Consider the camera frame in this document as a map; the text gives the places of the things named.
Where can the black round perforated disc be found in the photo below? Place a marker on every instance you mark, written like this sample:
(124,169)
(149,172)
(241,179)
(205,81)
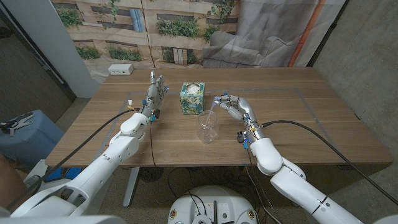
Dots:
(151,174)

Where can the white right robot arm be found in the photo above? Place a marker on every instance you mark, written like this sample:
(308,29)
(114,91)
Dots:
(289,183)

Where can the blue flat panel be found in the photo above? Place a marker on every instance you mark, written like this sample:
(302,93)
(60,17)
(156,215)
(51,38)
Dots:
(73,172)

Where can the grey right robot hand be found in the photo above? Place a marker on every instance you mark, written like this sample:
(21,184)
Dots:
(247,109)

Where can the clear plastic cup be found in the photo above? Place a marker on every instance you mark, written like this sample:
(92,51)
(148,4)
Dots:
(207,133)

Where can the grey hand-held gripper tool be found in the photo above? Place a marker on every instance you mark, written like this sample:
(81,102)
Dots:
(18,123)

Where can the white robot torso base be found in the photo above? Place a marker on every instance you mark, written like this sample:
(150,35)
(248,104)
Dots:
(186,202)

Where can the blue-grey storage case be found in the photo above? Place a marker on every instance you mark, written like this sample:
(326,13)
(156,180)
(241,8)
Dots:
(31,143)

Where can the clear plastic pipette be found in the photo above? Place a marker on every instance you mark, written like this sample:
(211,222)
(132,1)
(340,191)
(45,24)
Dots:
(211,113)

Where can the teal floral tissue box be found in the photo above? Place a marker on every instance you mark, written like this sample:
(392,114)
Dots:
(192,102)

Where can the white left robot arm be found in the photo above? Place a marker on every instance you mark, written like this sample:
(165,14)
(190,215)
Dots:
(102,168)

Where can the printed fabric backdrop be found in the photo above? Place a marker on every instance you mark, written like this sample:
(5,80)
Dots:
(186,46)

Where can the white floor platform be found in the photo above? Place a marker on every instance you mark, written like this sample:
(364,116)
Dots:
(38,168)

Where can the blue and black clip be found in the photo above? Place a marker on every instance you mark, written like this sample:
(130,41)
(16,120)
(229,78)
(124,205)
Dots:
(225,94)

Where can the white power strip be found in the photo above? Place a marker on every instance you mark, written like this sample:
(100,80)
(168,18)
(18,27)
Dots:
(120,69)

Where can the grey foot pedal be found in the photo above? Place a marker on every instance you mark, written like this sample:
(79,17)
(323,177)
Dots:
(32,183)

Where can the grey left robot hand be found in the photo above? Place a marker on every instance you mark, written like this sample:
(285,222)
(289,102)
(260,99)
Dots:
(153,96)

